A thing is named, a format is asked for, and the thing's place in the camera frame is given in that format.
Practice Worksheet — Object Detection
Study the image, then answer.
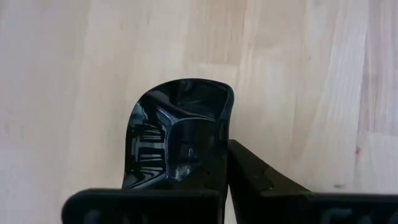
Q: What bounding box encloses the black leaf-shaped mini plate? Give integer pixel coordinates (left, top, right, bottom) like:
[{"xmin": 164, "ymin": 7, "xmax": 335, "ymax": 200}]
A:
[{"xmin": 121, "ymin": 78, "xmax": 235, "ymax": 191}]

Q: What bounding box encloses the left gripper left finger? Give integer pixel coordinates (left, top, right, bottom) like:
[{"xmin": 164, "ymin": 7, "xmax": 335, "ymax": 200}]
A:
[{"xmin": 61, "ymin": 164, "xmax": 225, "ymax": 224}]

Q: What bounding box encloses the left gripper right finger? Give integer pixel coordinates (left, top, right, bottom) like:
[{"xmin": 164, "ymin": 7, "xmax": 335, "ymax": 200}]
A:
[{"xmin": 228, "ymin": 139, "xmax": 398, "ymax": 224}]

